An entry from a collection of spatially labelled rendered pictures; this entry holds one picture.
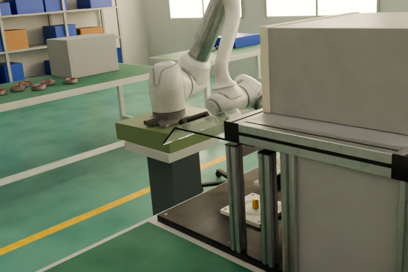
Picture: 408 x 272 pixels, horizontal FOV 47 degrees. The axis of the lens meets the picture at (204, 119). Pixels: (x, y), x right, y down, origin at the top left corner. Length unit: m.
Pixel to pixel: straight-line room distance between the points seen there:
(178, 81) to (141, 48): 7.22
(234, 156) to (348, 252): 0.33
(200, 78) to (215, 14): 0.31
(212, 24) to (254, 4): 5.23
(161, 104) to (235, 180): 1.03
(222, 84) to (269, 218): 0.85
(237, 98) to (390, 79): 0.98
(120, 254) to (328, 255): 0.56
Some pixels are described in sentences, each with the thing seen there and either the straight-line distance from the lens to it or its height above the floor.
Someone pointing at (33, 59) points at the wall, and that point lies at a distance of 8.18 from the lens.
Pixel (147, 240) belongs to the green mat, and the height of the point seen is 0.75.
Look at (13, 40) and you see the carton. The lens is 7.47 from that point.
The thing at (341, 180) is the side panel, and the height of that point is 1.04.
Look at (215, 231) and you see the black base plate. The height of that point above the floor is 0.77.
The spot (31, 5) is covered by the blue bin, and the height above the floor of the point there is 1.39.
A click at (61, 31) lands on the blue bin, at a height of 0.97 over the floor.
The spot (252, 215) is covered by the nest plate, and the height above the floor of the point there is 0.78.
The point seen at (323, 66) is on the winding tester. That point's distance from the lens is 1.02.
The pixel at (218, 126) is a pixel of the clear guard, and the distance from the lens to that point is 1.22.
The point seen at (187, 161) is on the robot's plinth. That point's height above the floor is 0.65.
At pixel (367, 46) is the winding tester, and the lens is 0.97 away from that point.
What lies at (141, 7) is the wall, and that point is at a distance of 9.31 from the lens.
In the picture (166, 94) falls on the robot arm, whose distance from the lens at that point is 2.08.
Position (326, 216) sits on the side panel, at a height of 0.95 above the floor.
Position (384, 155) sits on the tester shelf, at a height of 1.11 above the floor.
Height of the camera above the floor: 1.40
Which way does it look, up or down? 15 degrees down
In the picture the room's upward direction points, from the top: 4 degrees counter-clockwise
